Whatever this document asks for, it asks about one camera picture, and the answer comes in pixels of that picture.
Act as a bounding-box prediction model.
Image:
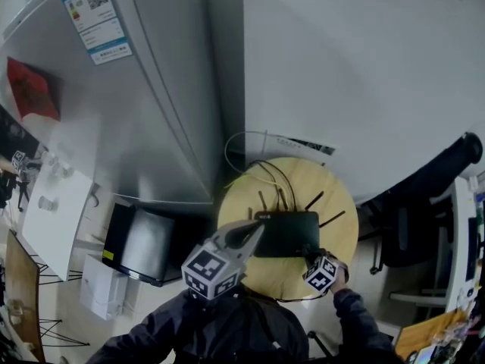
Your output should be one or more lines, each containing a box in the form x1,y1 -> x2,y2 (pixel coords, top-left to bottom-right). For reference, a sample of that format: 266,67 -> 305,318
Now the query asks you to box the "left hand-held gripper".
181,220 -> 266,302

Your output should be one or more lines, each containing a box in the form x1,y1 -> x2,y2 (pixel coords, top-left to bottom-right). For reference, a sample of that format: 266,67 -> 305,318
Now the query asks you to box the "silver refrigerator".
0,0 -> 246,206

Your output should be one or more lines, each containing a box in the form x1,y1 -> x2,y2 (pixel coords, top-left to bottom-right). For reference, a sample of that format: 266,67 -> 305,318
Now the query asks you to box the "yellow cable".
223,174 -> 286,190

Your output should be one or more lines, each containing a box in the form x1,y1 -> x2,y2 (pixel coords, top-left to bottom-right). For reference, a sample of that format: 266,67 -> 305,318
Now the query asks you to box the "orange wooden desk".
395,308 -> 473,361

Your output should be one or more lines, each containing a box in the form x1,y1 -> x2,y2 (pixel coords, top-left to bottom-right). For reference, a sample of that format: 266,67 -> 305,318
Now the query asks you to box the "white paper bag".
79,253 -> 129,321

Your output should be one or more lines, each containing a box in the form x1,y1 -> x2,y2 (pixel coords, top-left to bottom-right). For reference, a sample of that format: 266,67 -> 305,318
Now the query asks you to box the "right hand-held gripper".
301,243 -> 340,296

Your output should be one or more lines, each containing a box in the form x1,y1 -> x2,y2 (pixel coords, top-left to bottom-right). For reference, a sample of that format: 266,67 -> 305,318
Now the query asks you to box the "black flat box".
102,202 -> 183,288

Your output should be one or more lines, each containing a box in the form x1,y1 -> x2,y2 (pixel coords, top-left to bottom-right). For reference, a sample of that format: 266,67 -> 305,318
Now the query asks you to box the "person's right forearm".
328,267 -> 397,359

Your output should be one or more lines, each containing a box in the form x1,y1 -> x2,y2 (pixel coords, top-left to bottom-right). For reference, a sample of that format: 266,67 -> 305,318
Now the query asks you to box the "black router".
248,190 -> 346,259

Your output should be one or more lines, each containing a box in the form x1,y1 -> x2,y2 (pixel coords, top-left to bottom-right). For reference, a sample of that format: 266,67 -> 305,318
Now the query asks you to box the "white cable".
224,130 -> 268,174

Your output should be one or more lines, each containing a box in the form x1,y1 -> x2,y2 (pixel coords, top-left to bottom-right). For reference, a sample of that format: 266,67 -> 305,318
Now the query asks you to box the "white rectangular table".
21,160 -> 95,282

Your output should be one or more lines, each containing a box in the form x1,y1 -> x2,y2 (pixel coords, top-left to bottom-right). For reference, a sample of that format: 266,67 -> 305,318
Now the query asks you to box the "round wooden side table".
217,156 -> 360,301

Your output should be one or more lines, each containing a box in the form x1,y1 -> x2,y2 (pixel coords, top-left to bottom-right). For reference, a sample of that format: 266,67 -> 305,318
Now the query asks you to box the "white desk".
389,175 -> 480,314

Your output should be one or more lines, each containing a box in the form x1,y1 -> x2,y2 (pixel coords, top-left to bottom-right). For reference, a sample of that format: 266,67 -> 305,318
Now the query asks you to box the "red picture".
6,56 -> 62,123

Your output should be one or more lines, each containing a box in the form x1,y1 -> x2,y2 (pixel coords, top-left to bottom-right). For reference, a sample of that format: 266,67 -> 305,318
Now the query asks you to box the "black cable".
245,159 -> 297,211

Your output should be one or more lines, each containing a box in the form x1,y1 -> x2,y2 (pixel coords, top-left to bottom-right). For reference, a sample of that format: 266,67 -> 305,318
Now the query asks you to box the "black office chair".
357,131 -> 483,277

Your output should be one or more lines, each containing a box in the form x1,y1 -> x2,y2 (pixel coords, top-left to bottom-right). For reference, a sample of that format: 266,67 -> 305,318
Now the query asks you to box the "person's dark jacket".
86,284 -> 397,364

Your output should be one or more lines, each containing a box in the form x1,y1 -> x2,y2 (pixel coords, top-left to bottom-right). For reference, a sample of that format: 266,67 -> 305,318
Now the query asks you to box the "wooden table with wire legs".
4,228 -> 91,364

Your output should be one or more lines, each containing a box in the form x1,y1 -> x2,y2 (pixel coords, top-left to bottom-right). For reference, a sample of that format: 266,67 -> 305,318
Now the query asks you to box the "blue and white label sticker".
58,0 -> 134,67

